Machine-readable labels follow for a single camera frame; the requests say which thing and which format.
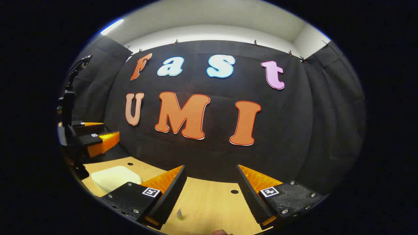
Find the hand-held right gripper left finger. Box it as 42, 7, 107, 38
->
99, 165, 188, 230

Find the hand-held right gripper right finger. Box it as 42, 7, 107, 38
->
235, 164, 324, 230

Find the pale yellow suitcase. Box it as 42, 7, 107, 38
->
91, 165, 143, 195

